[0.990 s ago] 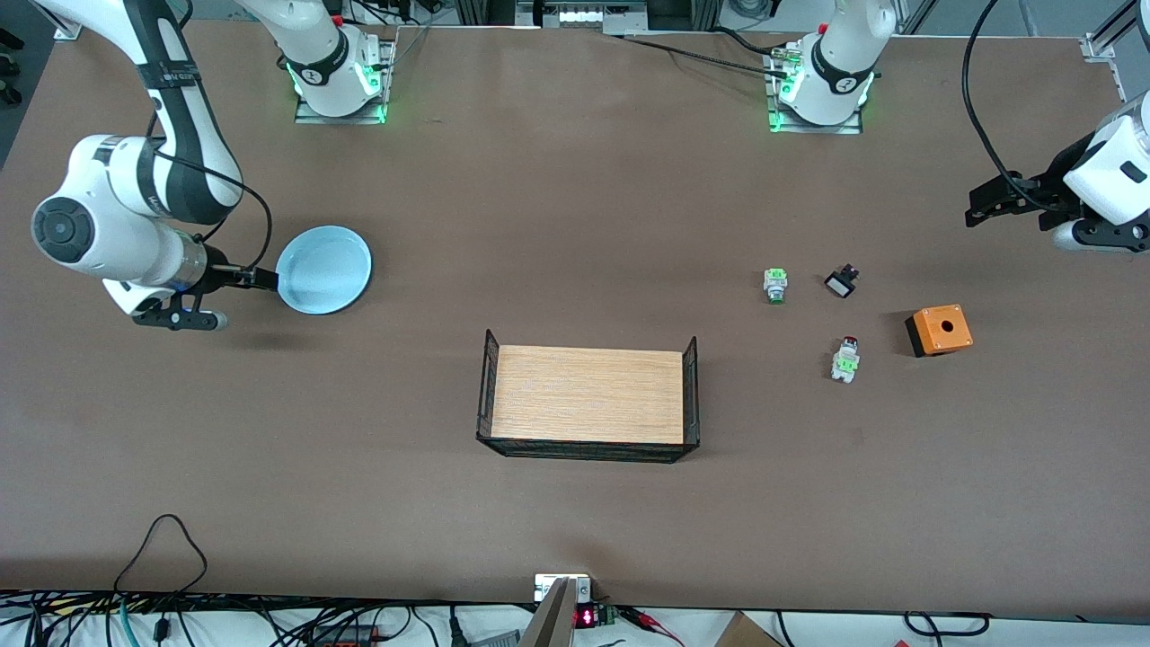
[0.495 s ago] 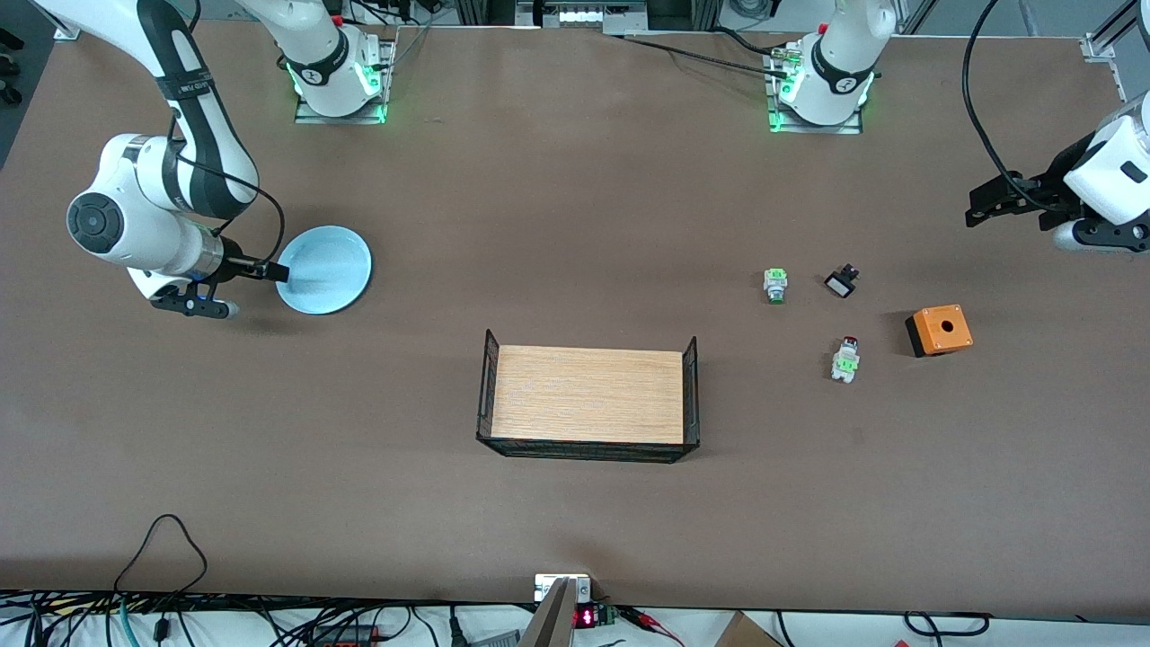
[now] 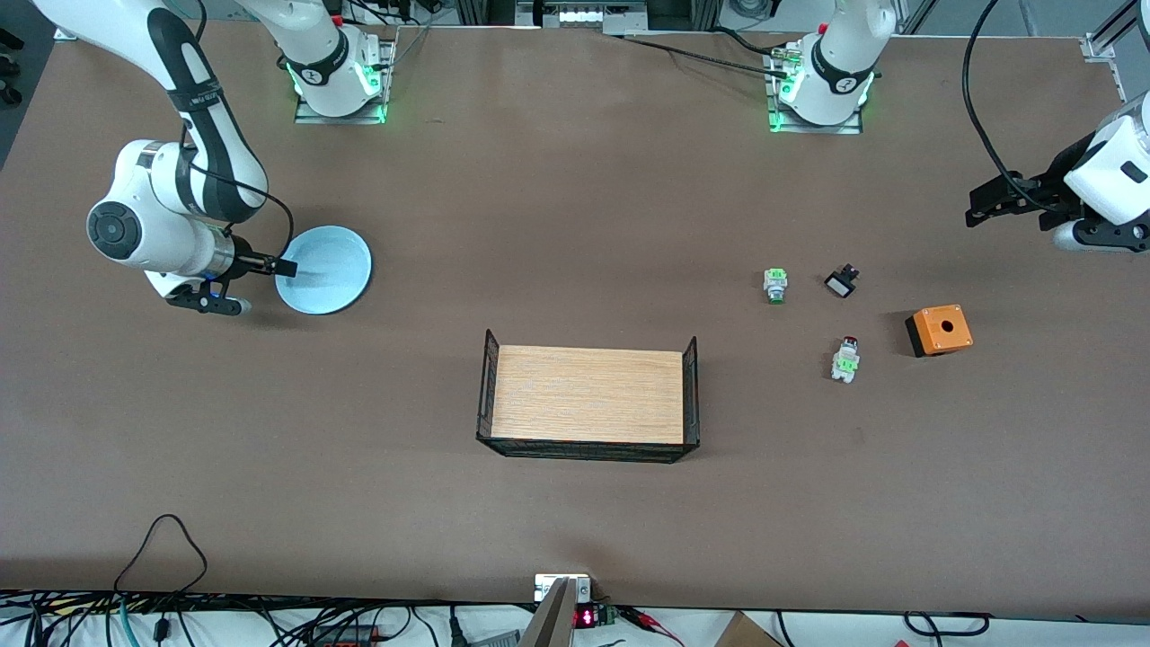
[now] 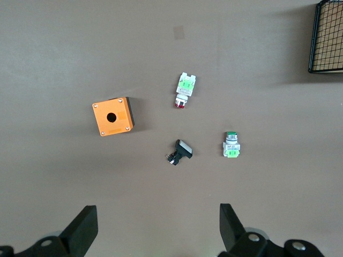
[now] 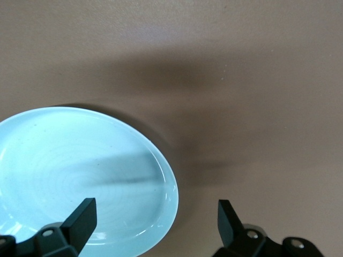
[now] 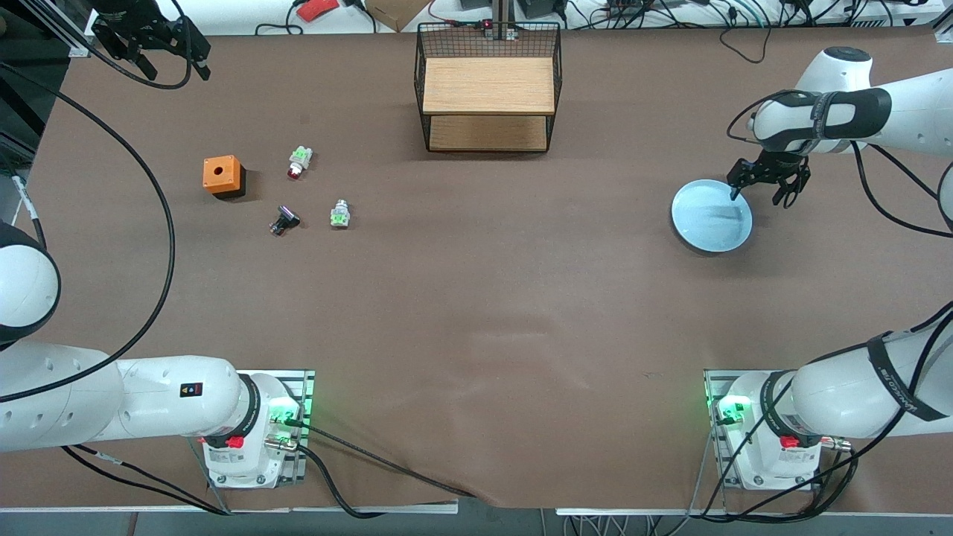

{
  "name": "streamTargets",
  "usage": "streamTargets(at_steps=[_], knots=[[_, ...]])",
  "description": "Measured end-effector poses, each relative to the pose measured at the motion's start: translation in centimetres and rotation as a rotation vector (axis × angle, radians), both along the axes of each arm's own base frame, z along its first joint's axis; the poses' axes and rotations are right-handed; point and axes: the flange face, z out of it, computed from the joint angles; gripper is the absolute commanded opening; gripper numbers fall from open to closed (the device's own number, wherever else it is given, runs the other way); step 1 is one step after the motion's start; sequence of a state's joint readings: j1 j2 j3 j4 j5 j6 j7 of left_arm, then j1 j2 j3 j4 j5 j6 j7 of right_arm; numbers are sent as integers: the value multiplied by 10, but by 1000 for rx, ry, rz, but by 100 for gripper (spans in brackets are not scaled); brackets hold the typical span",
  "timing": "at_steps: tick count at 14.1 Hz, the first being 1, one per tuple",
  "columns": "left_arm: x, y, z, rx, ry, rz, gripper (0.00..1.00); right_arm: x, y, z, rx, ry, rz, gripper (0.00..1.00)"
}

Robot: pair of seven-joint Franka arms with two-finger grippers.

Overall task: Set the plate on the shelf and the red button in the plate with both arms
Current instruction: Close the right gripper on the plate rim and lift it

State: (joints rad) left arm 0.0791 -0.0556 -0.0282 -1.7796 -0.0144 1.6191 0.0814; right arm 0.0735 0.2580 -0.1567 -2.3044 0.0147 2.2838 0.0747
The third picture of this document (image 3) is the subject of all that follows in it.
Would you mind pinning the green push button switch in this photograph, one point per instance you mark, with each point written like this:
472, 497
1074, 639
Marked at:
775, 283

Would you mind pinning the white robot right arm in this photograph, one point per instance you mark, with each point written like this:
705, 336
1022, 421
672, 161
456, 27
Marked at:
171, 243

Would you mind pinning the red LED display module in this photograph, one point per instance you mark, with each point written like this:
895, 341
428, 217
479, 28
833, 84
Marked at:
586, 618

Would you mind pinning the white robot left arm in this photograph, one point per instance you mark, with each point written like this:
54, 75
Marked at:
844, 54

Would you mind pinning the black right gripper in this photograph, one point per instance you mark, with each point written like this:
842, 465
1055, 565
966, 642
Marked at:
240, 261

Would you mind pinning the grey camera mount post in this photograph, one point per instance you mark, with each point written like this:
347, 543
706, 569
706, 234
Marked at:
552, 620

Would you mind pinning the black rectangular switch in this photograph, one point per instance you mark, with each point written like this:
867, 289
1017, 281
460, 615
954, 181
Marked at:
841, 286

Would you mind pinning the light blue plate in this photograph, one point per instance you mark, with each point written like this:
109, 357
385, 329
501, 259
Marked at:
328, 270

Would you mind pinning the brown cardboard piece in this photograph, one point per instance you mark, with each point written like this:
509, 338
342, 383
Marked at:
746, 633

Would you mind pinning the orange button box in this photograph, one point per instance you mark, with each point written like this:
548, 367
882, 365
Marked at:
943, 330

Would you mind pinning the white power strip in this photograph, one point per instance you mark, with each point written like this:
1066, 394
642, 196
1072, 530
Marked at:
584, 15

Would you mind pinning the red push button switch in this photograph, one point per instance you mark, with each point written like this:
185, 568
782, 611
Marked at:
844, 362

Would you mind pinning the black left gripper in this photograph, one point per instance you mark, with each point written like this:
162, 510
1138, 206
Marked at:
1057, 181

